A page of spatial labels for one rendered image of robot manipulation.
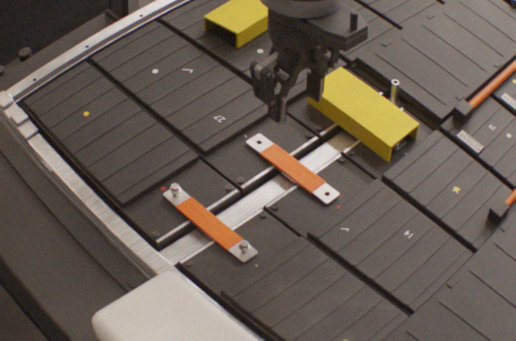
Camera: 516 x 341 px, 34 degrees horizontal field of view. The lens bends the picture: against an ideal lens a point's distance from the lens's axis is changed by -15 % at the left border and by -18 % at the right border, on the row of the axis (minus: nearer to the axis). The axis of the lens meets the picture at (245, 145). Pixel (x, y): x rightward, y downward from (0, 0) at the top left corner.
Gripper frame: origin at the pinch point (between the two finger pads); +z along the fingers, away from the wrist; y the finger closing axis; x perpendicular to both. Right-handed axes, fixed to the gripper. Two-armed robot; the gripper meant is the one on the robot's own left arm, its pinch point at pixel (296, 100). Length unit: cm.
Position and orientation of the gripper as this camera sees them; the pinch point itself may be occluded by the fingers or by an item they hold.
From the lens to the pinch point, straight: 122.6
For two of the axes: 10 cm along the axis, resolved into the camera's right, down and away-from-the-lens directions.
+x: 6.8, 5.2, -5.2
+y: -7.3, 4.7, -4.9
